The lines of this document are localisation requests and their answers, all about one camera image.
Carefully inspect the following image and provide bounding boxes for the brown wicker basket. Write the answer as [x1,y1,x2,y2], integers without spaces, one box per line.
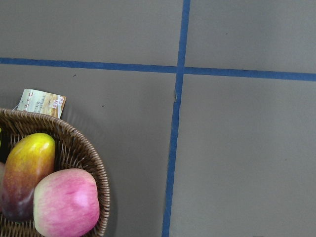
[0,108,111,237]

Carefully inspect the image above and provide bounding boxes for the paper price tag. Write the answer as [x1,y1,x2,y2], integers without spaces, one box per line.
[16,89,67,119]

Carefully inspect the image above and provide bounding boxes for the pink apple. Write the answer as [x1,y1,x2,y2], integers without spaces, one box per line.
[34,168,100,237]

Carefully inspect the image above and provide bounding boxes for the red yellow mango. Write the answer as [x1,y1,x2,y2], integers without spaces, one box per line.
[0,133,55,222]

